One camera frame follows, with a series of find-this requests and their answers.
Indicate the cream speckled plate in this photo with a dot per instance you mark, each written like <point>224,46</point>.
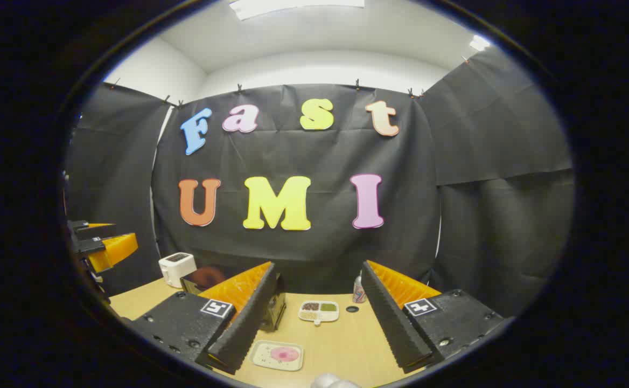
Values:
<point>263,355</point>

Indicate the white divided dish of grains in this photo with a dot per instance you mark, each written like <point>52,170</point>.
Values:
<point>319,311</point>

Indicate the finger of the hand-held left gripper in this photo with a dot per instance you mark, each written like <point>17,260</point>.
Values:
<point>80,227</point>
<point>115,250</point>

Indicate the black electric oven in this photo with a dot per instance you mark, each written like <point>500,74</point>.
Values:
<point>272,315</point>

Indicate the pink round cake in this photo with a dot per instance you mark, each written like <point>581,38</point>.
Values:
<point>285,353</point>

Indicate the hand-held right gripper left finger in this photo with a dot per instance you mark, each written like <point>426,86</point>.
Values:
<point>250,318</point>

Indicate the white toaster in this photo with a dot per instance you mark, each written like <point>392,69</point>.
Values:
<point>177,268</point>

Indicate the printed spray bottle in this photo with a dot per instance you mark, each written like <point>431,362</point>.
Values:
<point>358,291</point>

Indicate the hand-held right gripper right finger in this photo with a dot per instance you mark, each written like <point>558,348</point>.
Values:
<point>390,318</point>

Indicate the ceiling light panel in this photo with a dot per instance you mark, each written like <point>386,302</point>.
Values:
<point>479,43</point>

